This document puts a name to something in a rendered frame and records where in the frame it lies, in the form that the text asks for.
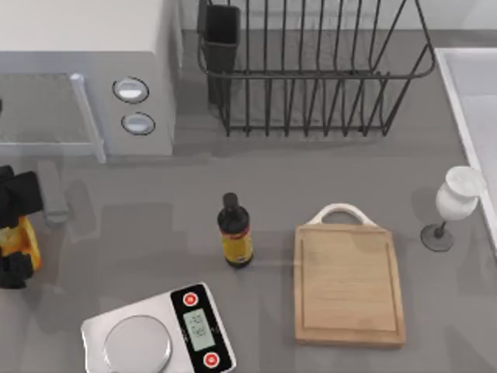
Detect silver kitchen scale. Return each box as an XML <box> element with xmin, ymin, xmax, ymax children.
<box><xmin>80</xmin><ymin>281</ymin><xmax>238</xmax><ymax>373</ymax></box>

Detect small round microwave knob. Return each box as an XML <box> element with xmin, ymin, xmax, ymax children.
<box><xmin>120</xmin><ymin>111</ymin><xmax>157</xmax><ymax>137</ymax></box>

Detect dark bottle with yellow label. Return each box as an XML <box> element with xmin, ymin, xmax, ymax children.
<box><xmin>216</xmin><ymin>192</ymin><xmax>255</xmax><ymax>270</ymax></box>

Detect black cutlery holder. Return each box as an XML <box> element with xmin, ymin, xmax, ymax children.
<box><xmin>197</xmin><ymin>0</ymin><xmax>242</xmax><ymax>105</ymax></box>

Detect microwave door with mesh window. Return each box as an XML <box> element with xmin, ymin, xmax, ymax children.
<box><xmin>0</xmin><ymin>72</ymin><xmax>96</xmax><ymax>157</ymax></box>

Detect white wine glass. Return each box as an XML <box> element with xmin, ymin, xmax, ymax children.
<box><xmin>420</xmin><ymin>166</ymin><xmax>487</xmax><ymax>253</ymax></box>

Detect yellow orange item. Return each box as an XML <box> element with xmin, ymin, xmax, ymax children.
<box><xmin>0</xmin><ymin>214</ymin><xmax>42</xmax><ymax>274</ymax></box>

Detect pale microwave oven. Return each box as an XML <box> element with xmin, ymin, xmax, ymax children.
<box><xmin>0</xmin><ymin>0</ymin><xmax>184</xmax><ymax>164</ymax></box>

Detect large round microwave knob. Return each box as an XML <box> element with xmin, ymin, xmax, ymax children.
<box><xmin>112</xmin><ymin>76</ymin><xmax>151</xmax><ymax>106</ymax></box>

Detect pale grey rounded box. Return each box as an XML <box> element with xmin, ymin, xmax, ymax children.
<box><xmin>37</xmin><ymin>160</ymin><xmax>71</xmax><ymax>226</ymax></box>

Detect wooden cutting board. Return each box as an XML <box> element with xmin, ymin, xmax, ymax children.
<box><xmin>292</xmin><ymin>202</ymin><xmax>408</xmax><ymax>348</ymax></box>

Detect pale microwave door handle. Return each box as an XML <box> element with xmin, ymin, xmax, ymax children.
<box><xmin>69</xmin><ymin>72</ymin><xmax>107</xmax><ymax>164</ymax></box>

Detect black wire dish rack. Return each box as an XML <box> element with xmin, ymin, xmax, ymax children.
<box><xmin>196</xmin><ymin>0</ymin><xmax>436</xmax><ymax>138</ymax></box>

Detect white sink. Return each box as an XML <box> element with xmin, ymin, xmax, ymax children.
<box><xmin>433</xmin><ymin>47</ymin><xmax>497</xmax><ymax>266</ymax></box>

